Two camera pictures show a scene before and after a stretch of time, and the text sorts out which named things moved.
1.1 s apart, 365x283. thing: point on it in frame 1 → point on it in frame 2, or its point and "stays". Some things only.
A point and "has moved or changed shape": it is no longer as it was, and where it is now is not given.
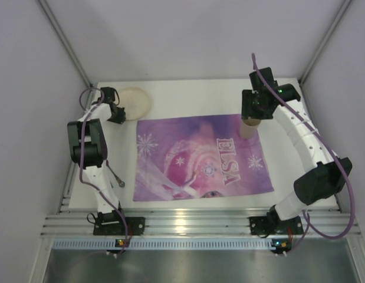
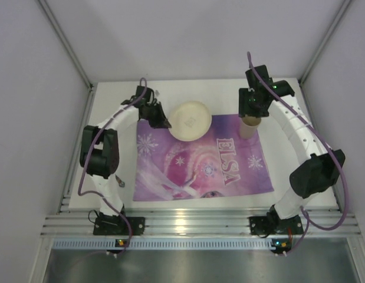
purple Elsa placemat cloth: [191, 157] stays
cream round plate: [135, 101] has moved or changed shape
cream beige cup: [248, 128] stays
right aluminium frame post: [344, 6] stays
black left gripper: [118, 115] → [154, 113]
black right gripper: [254, 110] stays
